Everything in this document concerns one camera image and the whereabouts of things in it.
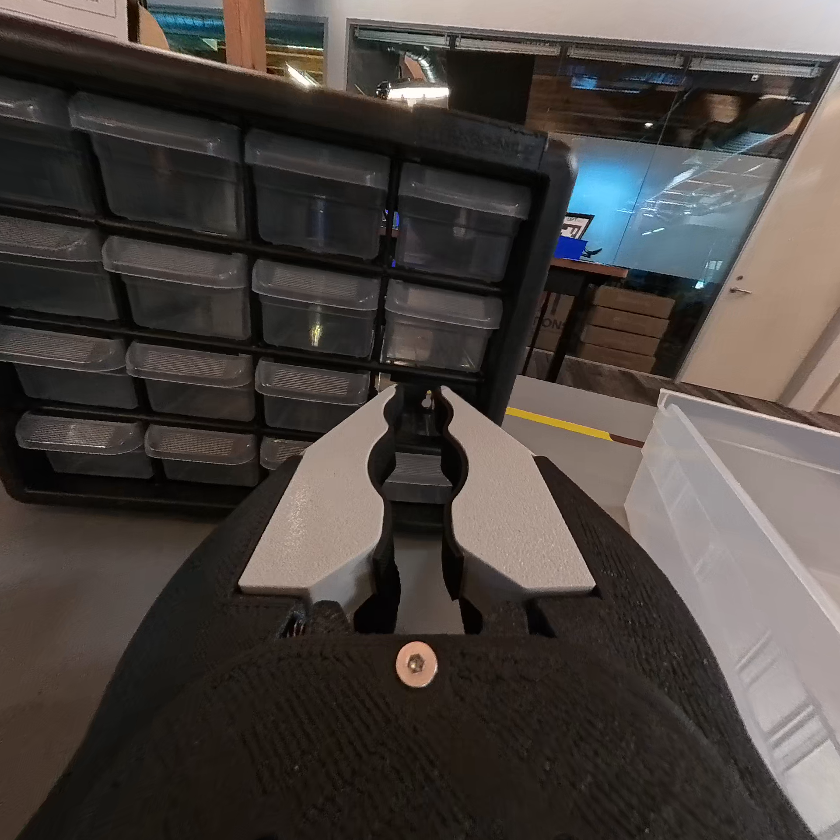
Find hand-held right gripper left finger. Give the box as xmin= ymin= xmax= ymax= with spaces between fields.
xmin=238 ymin=384 xmax=403 ymax=610

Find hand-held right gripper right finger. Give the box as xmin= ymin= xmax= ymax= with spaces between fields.
xmin=438 ymin=386 xmax=597 ymax=602

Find clear plastic storage bin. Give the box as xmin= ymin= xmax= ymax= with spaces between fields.
xmin=623 ymin=387 xmax=840 ymax=837

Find black drawer cabinet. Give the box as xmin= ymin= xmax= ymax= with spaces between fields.
xmin=0 ymin=13 xmax=580 ymax=521

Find rows of clear cabinet drawers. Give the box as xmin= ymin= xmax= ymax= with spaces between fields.
xmin=0 ymin=75 xmax=532 ymax=490

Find yellow floor tape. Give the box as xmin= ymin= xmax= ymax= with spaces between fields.
xmin=505 ymin=407 xmax=614 ymax=442

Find cardboard box stack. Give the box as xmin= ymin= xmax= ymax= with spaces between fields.
xmin=577 ymin=285 xmax=677 ymax=375

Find wooden desk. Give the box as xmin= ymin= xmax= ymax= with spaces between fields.
xmin=548 ymin=257 xmax=631 ymax=383

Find beige door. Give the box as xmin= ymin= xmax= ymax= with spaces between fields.
xmin=686 ymin=98 xmax=840 ymax=403

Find silver air duct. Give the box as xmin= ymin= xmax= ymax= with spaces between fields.
xmin=377 ymin=46 xmax=450 ymax=102

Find wooden post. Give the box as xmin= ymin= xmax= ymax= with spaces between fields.
xmin=223 ymin=0 xmax=268 ymax=72

